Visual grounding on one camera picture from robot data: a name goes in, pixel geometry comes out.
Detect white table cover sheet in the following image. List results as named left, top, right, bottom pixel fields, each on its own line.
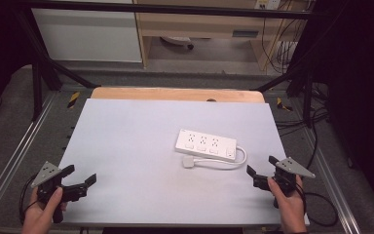
left=57, top=97, right=311, bottom=228

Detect wooden table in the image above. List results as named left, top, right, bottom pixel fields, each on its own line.
left=90, top=86, right=267, bottom=104

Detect hanging black cables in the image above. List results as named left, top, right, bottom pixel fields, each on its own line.
left=260, top=9, right=302, bottom=74

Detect person's left hand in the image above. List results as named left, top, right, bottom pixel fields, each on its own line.
left=21, top=186, right=68, bottom=234

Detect white power cord with plug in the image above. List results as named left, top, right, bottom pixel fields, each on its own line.
left=182, top=145, right=248, bottom=171

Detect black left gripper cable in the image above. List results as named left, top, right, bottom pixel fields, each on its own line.
left=18, top=175, right=41, bottom=226

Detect aluminium rail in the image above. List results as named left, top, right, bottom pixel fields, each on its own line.
left=0, top=92, right=58, bottom=226
left=298, top=125, right=363, bottom=234

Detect yellow black tape marker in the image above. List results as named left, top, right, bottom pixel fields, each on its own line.
left=66, top=91, right=81, bottom=110
left=275, top=97, right=294, bottom=112

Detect white power strip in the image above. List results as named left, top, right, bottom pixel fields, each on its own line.
left=174, top=128, right=239, bottom=164

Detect white wall socket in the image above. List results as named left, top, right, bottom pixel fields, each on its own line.
left=254, top=0, right=282, bottom=11

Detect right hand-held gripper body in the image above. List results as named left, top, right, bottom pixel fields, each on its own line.
left=252, top=157, right=317, bottom=210

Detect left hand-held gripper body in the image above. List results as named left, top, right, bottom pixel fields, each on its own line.
left=30, top=161, right=89, bottom=224

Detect black metal frame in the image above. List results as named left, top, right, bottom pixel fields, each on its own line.
left=13, top=0, right=322, bottom=129

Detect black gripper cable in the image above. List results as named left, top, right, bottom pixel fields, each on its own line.
left=18, top=175, right=41, bottom=226
left=299, top=184, right=340, bottom=228

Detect white cabinet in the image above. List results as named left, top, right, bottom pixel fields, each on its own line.
left=31, top=7, right=143, bottom=63

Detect person's right hand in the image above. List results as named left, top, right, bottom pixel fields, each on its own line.
left=267, top=175, right=308, bottom=234

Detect office chair base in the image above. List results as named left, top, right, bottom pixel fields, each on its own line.
left=160, top=35, right=196, bottom=51

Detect black floor cables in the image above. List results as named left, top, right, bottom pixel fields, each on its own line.
left=274, top=82, right=331, bottom=171

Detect light wooden desk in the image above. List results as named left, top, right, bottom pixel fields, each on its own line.
left=132, top=0, right=310, bottom=71

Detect dark curtain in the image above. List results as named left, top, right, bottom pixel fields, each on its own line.
left=0, top=0, right=44, bottom=122
left=291, top=0, right=374, bottom=214

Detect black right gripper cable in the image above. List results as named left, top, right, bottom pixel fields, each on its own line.
left=299, top=184, right=340, bottom=228

